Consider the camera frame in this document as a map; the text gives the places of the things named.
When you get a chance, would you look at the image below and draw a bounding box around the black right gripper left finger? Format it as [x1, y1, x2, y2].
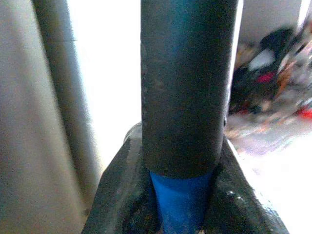
[81, 121, 163, 234]

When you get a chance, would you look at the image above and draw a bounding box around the pile of clutter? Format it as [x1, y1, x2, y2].
[228, 24, 312, 122]

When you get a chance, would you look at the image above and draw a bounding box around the broom handle black grip blue shaft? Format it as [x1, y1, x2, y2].
[140, 0, 244, 234]

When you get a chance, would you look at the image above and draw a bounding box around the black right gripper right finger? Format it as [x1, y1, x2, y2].
[201, 136, 291, 234]

